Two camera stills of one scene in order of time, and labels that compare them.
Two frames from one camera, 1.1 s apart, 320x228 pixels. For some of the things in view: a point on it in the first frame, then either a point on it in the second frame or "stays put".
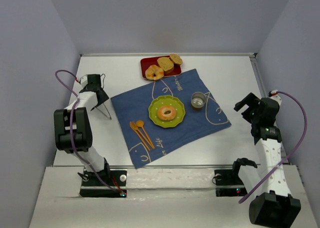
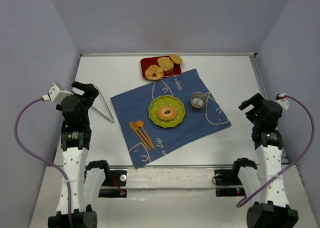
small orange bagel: x=167 y=112 stays put
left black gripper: x=100 y=97 -> x=87 y=90
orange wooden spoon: x=140 y=124 stays put
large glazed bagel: x=154 y=72 stays put
